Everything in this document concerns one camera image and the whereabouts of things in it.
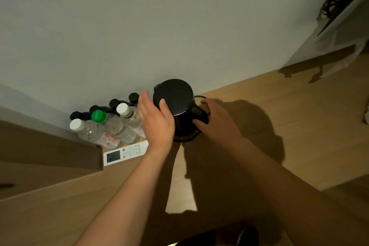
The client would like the person's right hand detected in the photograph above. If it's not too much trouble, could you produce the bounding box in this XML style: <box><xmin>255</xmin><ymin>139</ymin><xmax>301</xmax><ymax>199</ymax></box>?
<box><xmin>193</xmin><ymin>98</ymin><xmax>244</xmax><ymax>147</ymax></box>

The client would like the person's left hand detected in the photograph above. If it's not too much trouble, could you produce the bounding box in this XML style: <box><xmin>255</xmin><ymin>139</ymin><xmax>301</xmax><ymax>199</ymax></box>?
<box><xmin>137</xmin><ymin>90</ymin><xmax>176</xmax><ymax>155</ymax></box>

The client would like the black electric kettle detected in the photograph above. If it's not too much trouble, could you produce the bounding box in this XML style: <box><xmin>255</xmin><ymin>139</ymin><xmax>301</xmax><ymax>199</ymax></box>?
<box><xmin>152</xmin><ymin>79</ymin><xmax>210</xmax><ymax>142</ymax></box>

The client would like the person's left forearm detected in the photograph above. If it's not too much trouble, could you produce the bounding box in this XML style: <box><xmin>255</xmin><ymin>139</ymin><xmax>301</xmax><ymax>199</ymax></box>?
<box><xmin>74</xmin><ymin>144</ymin><xmax>173</xmax><ymax>246</ymax></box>

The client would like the person's right forearm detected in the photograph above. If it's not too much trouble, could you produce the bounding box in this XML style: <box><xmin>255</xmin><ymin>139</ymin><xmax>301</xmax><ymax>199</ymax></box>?
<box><xmin>225</xmin><ymin>136</ymin><xmax>369</xmax><ymax>246</ymax></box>

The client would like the clear bottle white cap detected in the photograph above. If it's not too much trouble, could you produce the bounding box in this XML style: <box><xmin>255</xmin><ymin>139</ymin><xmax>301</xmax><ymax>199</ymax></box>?
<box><xmin>116</xmin><ymin>103</ymin><xmax>146</xmax><ymax>139</ymax></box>

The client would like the clear bottle green cap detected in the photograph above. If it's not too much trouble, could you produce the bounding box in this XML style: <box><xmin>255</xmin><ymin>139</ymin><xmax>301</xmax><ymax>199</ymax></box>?
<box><xmin>91</xmin><ymin>110</ymin><xmax>139</xmax><ymax>144</ymax></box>

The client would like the white remote control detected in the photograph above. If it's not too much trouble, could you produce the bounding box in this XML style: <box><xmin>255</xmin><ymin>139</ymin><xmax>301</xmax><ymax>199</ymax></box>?
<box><xmin>103</xmin><ymin>140</ymin><xmax>149</xmax><ymax>167</ymax></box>

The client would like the clear bottle red print label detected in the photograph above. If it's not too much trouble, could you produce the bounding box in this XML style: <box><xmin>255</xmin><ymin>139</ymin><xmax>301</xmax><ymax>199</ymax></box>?
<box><xmin>69</xmin><ymin>118</ymin><xmax>123</xmax><ymax>150</ymax></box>

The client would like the translucent plastic sheet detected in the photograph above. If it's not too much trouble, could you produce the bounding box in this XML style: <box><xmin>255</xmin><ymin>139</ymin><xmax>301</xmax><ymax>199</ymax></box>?
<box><xmin>283</xmin><ymin>0</ymin><xmax>369</xmax><ymax>80</ymax></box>

